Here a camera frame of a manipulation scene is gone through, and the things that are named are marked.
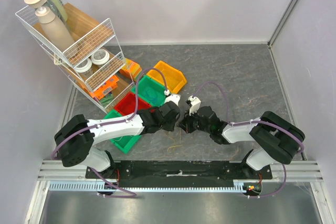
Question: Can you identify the wire bundle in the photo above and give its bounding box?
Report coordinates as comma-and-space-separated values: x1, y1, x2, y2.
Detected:
166, 128, 183, 153

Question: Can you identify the blue wire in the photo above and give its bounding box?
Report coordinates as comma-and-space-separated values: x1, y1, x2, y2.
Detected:
143, 87, 161, 104

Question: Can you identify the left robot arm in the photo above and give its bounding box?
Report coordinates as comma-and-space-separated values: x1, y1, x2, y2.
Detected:
52, 101, 181, 178

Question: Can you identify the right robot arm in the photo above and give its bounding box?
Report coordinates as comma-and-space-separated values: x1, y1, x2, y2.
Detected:
178, 106, 305, 179

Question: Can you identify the yellow plastic bin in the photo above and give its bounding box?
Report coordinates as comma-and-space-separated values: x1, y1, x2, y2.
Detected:
147, 60, 187, 93

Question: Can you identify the green bin upper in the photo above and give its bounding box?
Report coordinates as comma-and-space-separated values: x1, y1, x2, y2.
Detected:
138, 75, 165, 106

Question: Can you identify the green bin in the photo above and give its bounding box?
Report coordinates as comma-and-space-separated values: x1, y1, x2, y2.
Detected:
104, 110, 141, 154
138, 75, 165, 106

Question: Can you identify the red plastic bin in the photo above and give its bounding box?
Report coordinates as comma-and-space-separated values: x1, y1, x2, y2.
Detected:
114, 92, 152, 116

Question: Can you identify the green bin lower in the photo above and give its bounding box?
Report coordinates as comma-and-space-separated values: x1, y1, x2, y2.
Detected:
104, 110, 141, 154

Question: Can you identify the orange snack box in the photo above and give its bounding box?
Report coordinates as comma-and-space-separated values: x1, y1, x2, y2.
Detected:
79, 74, 119, 100

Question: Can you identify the white lid jar right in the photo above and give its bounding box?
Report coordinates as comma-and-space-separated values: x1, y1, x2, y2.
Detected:
90, 49, 110, 68

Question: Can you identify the white lid jar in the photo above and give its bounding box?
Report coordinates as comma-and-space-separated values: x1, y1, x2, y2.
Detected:
75, 58, 93, 79
90, 49, 110, 68

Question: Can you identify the white lid jar left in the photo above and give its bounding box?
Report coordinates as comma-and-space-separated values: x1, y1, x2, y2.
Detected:
75, 58, 93, 79

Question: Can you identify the beige pump bottle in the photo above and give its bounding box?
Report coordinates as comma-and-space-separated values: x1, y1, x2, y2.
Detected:
35, 6, 78, 58

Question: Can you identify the green bottle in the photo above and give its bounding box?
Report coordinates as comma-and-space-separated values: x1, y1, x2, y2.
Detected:
47, 0, 68, 22

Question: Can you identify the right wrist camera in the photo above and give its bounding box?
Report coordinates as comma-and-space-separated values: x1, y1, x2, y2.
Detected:
186, 95, 201, 115

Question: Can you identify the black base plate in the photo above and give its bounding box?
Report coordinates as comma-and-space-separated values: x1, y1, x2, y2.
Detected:
101, 161, 272, 187

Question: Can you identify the white wire shelf rack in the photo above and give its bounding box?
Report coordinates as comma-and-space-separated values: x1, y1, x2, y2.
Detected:
15, 0, 134, 113

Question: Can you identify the slotted cable duct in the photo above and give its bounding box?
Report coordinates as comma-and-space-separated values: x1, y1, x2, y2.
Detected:
49, 181, 251, 193

